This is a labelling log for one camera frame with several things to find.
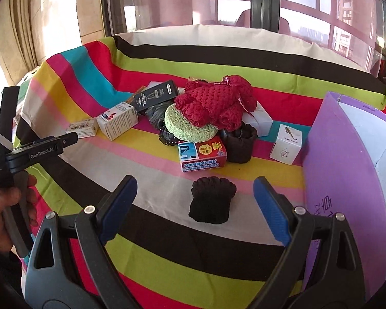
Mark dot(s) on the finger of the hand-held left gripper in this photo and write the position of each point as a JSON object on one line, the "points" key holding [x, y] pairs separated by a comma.
{"points": [[69, 139]]}

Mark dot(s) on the black product box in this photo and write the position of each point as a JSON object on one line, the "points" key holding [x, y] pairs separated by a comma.
{"points": [[154, 97]]}

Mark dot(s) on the dark grey fabric bundle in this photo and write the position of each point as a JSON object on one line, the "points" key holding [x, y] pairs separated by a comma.
{"points": [[156, 115]]}

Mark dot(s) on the red and blue box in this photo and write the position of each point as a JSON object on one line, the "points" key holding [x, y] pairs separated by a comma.
{"points": [[202, 156]]}

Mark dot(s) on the black knitted glove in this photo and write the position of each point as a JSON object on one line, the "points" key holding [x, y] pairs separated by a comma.
{"points": [[212, 202]]}

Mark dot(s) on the person's left forearm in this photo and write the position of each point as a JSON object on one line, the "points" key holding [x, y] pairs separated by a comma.
{"points": [[0, 276]]}

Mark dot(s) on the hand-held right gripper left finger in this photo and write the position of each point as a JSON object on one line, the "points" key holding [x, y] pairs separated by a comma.
{"points": [[119, 206]]}

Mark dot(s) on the dark brown knitted cup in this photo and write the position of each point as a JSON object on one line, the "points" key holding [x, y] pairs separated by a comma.
{"points": [[241, 148]]}

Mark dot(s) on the window with dark frame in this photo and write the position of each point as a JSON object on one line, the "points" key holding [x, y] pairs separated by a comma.
{"points": [[267, 0]]}

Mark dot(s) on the white medicine box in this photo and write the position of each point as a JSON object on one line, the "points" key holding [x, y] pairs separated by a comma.
{"points": [[117, 120]]}

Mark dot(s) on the striped colourful tablecloth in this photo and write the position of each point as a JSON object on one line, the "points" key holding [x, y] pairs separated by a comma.
{"points": [[180, 264]]}

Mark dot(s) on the red crochet piece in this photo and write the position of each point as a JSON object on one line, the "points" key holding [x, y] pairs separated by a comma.
{"points": [[212, 103]]}

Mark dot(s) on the small white and yellow box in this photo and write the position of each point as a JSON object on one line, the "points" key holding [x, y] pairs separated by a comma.
{"points": [[82, 129]]}

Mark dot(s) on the clear white soap packet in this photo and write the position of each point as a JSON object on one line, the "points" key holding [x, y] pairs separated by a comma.
{"points": [[260, 119]]}

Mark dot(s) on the beige curtain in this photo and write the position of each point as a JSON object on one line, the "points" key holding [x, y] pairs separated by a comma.
{"points": [[51, 22]]}

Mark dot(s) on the green crochet piece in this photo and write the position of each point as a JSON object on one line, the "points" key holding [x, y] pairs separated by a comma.
{"points": [[183, 125]]}

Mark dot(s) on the purple storage box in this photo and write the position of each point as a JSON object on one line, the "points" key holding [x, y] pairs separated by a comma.
{"points": [[334, 167]]}

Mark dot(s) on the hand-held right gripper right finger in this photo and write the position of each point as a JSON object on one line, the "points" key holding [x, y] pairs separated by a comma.
{"points": [[271, 210]]}

